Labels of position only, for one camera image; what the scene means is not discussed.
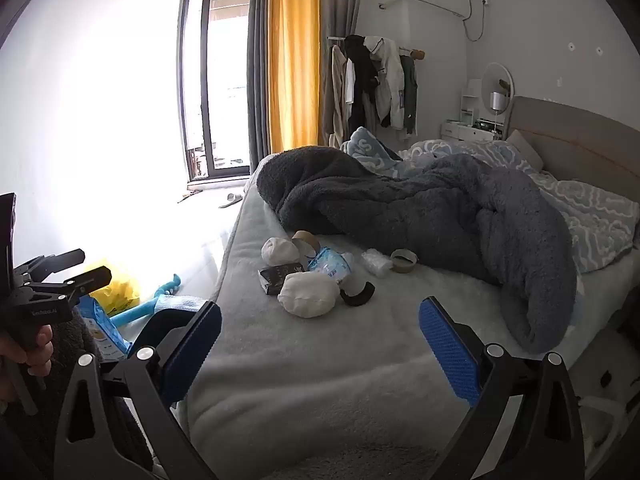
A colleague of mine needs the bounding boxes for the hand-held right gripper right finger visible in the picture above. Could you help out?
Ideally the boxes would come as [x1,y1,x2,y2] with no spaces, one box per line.
[418,296,586,480]

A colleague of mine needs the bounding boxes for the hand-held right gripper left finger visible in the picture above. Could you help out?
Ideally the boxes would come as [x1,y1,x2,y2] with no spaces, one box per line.
[52,301,223,480]

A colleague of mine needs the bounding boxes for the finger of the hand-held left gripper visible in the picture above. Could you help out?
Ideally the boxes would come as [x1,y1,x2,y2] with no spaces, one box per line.
[30,266,112,306]
[15,249,86,281]

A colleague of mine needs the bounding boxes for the dark box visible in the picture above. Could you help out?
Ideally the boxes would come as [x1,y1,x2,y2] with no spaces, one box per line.
[258,262,306,296]

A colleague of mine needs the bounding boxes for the bubble wrap wad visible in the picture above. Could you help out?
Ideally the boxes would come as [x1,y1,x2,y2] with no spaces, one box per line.
[361,248,393,277]

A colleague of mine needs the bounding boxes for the small white sock ball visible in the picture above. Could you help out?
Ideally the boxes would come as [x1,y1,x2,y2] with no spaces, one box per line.
[262,236,301,266]

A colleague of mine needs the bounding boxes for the blue and white packet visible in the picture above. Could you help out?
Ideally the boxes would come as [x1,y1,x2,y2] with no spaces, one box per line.
[306,246,356,286]

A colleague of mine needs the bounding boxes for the person's left hand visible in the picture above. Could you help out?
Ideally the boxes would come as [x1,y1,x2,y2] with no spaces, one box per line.
[0,325,54,365]

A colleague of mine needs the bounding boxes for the yellow plastic bag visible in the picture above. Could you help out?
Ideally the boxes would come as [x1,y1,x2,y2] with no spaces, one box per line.
[87,260,141,316]

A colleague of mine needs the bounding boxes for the bubble wrap sheet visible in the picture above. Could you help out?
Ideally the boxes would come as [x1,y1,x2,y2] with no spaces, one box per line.
[154,296,206,317]

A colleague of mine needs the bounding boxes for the blue flat packet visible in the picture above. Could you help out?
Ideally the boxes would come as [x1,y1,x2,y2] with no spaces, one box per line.
[77,295,132,361]

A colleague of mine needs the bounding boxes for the teal plush toy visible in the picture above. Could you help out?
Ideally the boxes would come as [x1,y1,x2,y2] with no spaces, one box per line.
[110,272,180,328]

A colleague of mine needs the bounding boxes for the grey tape roll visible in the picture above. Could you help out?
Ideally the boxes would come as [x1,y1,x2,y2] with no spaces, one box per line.
[390,248,419,274]

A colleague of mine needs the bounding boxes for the black curved band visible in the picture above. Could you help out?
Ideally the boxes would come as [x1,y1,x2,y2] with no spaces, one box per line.
[341,281,376,307]

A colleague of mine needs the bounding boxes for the bed with grey sheet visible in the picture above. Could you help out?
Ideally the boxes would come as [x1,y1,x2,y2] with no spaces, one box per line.
[182,145,640,480]

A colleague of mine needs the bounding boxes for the dark grey fleece blanket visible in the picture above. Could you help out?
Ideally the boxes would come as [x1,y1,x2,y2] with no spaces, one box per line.
[256,146,581,356]

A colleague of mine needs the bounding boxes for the brown cardboard roll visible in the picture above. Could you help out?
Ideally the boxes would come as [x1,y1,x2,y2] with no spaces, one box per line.
[291,230,321,266]

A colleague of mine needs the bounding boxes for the white plastic furniture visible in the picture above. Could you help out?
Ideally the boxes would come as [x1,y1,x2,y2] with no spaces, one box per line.
[570,345,636,466]

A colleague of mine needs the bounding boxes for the patterned grey pillow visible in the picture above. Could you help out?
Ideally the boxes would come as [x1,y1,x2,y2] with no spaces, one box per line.
[400,139,636,276]

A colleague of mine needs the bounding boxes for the light blue fleece blanket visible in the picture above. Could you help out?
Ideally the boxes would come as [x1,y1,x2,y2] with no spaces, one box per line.
[342,126,403,177]

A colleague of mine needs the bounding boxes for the beige pillow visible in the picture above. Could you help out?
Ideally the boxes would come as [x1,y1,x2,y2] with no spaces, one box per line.
[507,130,545,171]

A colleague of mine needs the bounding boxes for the white dresser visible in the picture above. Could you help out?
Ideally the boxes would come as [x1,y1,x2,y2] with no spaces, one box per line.
[441,119,506,143]

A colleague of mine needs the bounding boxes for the dark-framed window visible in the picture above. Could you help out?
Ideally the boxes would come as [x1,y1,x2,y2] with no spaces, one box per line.
[177,0,253,183]

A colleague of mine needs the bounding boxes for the white shelf organizer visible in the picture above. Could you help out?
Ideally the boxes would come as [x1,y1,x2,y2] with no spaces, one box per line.
[461,80,483,128]

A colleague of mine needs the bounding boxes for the beige padded headboard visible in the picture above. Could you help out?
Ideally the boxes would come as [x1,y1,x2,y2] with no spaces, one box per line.
[505,96,640,201]

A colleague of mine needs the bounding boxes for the dark green garment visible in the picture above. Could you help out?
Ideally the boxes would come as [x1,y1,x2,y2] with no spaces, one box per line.
[400,55,418,136]

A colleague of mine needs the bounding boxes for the white jacket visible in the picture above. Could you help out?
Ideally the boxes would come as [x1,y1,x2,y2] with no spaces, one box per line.
[364,36,406,128]

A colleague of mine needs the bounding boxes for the round mirror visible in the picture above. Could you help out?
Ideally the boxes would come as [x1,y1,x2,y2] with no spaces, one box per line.
[481,62,515,113]

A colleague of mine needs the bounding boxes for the beige coat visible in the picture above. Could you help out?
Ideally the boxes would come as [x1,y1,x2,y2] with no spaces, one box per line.
[322,45,351,148]

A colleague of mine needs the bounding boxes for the grey curtain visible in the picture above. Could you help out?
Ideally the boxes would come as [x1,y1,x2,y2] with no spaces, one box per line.
[246,0,273,163]

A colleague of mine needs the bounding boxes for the white shirt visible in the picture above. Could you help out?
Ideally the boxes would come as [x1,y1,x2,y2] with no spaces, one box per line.
[345,57,359,106]

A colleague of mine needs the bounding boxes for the black garment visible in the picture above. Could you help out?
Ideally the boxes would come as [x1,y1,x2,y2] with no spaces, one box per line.
[344,35,383,121]

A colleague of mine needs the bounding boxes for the clothes rack bar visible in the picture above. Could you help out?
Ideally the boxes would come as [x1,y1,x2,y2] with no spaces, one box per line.
[327,35,426,58]

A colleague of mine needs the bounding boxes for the yellow curtain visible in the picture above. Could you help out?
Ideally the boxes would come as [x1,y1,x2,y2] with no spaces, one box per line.
[267,0,321,153]

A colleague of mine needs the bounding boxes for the clothes on hanging rack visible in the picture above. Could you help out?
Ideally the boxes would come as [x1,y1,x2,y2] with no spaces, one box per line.
[317,0,368,146]

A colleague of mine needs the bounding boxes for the white wall cable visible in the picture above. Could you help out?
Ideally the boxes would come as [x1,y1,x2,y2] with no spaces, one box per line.
[462,0,488,43]

